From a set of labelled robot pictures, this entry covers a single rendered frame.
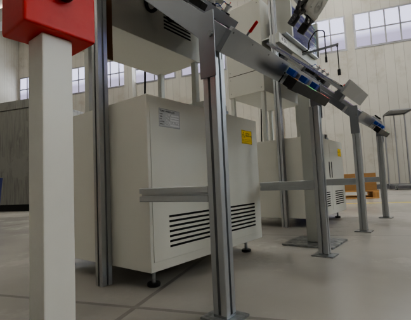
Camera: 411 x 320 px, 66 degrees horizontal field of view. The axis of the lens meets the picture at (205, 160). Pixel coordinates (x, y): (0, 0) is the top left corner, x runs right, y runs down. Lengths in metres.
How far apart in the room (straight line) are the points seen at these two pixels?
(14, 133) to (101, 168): 5.47
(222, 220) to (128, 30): 1.03
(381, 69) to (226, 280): 9.06
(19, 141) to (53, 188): 5.83
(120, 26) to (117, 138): 0.57
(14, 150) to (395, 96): 8.63
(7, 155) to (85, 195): 5.39
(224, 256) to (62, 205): 0.38
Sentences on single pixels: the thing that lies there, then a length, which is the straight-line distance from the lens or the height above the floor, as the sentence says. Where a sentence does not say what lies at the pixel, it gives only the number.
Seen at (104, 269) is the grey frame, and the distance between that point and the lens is 1.18.
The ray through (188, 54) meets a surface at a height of 1.02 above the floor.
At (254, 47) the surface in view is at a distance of 1.00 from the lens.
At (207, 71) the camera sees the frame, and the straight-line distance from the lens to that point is 0.83.
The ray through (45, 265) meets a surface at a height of 0.19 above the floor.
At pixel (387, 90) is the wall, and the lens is 9.51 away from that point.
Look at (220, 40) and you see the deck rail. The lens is 0.89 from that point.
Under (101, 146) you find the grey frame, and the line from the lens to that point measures 1.15.
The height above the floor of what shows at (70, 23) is 0.64.
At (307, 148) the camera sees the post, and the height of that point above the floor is 0.48.
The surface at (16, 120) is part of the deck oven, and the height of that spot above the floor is 1.58.
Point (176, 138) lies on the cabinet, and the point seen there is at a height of 0.48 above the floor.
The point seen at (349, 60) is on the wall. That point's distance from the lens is 9.63.
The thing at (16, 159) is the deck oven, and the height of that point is 0.91.
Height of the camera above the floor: 0.32
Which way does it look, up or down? 4 degrees up
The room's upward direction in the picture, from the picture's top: 3 degrees counter-clockwise
